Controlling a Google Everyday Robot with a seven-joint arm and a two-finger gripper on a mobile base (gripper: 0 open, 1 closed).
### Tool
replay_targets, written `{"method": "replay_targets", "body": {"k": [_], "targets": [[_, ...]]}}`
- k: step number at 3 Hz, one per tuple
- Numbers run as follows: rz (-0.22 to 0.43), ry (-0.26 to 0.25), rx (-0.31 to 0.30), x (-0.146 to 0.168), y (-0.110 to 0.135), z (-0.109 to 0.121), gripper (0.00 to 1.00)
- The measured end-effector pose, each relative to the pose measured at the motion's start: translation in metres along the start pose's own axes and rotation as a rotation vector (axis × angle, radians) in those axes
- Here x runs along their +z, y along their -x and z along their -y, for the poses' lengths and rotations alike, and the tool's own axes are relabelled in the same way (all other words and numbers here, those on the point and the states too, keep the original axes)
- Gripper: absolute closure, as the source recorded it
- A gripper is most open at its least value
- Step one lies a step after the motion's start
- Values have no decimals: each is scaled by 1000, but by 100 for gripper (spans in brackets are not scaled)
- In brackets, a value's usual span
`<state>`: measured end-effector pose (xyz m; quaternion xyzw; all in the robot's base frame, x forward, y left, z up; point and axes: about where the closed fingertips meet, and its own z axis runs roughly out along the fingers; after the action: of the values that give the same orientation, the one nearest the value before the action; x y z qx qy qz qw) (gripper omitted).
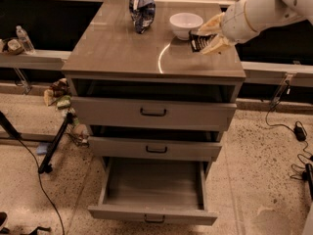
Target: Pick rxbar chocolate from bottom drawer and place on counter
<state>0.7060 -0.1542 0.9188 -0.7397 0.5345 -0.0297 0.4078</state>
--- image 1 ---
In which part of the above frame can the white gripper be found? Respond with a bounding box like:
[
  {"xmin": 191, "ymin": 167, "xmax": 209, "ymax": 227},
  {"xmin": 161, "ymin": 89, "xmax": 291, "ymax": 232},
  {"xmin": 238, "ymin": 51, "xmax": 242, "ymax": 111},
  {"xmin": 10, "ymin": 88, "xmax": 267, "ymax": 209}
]
[{"xmin": 199, "ymin": 0, "xmax": 259, "ymax": 55}]

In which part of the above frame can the black rxbar chocolate bar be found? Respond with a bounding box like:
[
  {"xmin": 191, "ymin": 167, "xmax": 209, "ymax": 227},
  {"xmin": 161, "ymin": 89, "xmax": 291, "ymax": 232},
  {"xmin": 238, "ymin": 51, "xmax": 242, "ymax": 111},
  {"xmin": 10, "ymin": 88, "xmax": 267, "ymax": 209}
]
[{"xmin": 189, "ymin": 30, "xmax": 215, "ymax": 52}]

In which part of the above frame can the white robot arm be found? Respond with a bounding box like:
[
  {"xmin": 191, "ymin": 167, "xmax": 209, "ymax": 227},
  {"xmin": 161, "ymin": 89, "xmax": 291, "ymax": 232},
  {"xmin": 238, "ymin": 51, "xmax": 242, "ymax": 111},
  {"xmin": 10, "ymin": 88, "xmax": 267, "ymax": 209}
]
[{"xmin": 199, "ymin": 0, "xmax": 313, "ymax": 55}]

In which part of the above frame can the grey drawer cabinet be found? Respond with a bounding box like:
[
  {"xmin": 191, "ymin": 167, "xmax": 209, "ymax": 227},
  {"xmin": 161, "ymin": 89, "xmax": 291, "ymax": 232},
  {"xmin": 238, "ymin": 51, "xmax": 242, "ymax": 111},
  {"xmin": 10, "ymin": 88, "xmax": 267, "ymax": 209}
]
[{"xmin": 61, "ymin": 0, "xmax": 246, "ymax": 168}]

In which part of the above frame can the grey top drawer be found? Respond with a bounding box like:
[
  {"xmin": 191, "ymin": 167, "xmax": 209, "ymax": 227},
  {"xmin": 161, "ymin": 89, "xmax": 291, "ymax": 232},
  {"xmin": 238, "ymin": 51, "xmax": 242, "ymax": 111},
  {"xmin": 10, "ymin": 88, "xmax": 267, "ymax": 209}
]
[{"xmin": 71, "ymin": 97, "xmax": 237, "ymax": 131}]

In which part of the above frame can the grey drawer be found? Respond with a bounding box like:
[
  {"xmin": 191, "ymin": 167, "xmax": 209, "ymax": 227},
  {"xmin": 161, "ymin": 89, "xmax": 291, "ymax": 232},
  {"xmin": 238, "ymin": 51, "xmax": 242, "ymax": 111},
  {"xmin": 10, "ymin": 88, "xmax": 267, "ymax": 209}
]
[
  {"xmin": 88, "ymin": 158, "xmax": 217, "ymax": 226},
  {"xmin": 89, "ymin": 137, "xmax": 221, "ymax": 162},
  {"xmin": 71, "ymin": 97, "xmax": 237, "ymax": 131}
]

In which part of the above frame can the grey middle drawer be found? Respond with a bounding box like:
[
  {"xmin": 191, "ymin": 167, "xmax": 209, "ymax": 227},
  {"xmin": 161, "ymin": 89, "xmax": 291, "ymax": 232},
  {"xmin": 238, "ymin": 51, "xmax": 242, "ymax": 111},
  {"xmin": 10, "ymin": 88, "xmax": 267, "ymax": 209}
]
[{"xmin": 89, "ymin": 137, "xmax": 221, "ymax": 162}]

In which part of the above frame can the grey bottom drawer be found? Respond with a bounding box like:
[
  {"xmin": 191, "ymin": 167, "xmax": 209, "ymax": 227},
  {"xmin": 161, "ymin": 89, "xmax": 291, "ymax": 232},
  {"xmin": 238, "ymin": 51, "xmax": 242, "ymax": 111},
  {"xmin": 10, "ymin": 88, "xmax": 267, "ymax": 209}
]
[{"xmin": 88, "ymin": 158, "xmax": 217, "ymax": 226}]

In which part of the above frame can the white bowl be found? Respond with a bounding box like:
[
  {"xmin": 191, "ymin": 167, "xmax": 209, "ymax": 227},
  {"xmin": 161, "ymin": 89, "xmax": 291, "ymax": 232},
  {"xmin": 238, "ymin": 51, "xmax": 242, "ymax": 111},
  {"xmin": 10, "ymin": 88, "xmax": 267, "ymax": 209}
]
[{"xmin": 169, "ymin": 13, "xmax": 203, "ymax": 40}]

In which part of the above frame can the blue chip bag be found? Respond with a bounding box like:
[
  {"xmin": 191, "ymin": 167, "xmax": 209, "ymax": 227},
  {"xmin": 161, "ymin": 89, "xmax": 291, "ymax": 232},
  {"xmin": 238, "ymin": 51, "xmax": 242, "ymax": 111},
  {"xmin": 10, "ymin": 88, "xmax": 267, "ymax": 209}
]
[{"xmin": 129, "ymin": 0, "xmax": 156, "ymax": 34}]

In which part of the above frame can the black power adapter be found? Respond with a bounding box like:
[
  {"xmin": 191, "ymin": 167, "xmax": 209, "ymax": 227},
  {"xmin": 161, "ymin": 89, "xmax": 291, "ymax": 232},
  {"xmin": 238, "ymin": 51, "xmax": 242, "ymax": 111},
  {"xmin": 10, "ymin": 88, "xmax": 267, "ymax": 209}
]
[{"xmin": 293, "ymin": 121, "xmax": 306, "ymax": 142}]

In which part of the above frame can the pile of snack packages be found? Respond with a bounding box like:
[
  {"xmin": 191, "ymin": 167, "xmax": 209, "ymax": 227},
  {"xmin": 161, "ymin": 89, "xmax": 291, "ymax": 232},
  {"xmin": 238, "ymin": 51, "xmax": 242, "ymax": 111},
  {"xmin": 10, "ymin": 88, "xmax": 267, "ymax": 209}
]
[{"xmin": 44, "ymin": 78, "xmax": 89, "ymax": 147}]

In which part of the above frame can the clear water bottle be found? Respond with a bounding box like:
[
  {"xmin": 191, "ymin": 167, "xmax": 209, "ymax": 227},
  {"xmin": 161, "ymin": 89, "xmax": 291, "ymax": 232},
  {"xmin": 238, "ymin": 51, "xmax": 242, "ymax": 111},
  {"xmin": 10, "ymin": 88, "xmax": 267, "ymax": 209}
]
[{"xmin": 16, "ymin": 25, "xmax": 35, "ymax": 55}]

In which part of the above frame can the small basket with items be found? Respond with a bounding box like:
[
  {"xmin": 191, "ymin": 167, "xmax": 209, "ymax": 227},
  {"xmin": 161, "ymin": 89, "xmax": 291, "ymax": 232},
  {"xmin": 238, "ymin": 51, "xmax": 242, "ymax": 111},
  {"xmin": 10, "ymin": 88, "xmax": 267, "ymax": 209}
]
[{"xmin": 0, "ymin": 38, "xmax": 23, "ymax": 55}]

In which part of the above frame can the black tripod leg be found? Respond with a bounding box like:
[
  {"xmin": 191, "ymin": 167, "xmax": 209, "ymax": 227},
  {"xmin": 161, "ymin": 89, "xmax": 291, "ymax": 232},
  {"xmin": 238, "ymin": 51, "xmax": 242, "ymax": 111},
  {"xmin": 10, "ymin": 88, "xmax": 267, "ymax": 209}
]
[{"xmin": 38, "ymin": 113, "xmax": 73, "ymax": 174}]

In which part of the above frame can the black floor cable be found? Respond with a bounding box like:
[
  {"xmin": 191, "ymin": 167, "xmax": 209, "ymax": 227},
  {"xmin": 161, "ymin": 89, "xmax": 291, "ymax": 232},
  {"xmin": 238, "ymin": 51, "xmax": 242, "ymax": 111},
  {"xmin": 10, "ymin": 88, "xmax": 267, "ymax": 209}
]
[{"xmin": 13, "ymin": 137, "xmax": 67, "ymax": 235}]

